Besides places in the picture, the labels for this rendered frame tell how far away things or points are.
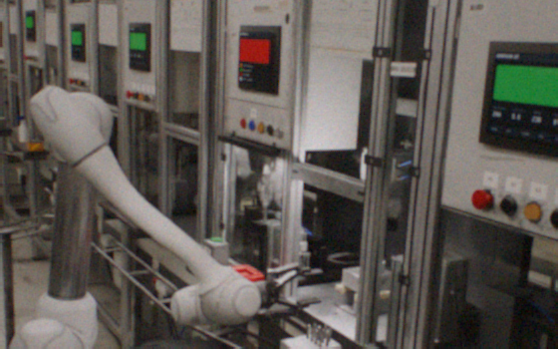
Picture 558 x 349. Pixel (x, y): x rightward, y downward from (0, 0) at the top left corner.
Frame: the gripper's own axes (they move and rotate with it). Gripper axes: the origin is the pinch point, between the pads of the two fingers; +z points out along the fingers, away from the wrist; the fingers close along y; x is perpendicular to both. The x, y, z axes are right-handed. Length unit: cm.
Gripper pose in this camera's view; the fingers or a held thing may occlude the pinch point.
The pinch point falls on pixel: (312, 286)
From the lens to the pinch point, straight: 201.1
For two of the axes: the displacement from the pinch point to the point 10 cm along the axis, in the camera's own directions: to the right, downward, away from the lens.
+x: -5.6, -2.2, 8.0
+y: 0.6, -9.7, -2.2
